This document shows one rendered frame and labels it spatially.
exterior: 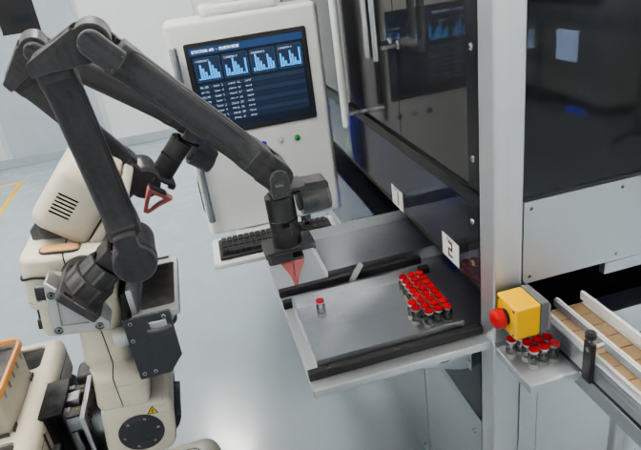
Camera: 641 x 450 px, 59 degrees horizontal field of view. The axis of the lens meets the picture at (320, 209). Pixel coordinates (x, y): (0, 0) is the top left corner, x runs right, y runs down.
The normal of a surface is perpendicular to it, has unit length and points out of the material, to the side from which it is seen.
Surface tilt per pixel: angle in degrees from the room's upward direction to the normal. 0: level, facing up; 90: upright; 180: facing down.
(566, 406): 90
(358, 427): 0
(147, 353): 90
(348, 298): 0
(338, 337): 0
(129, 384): 90
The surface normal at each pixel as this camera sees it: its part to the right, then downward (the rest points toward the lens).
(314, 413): -0.13, -0.90
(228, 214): 0.22, 0.38
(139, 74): 0.42, 0.45
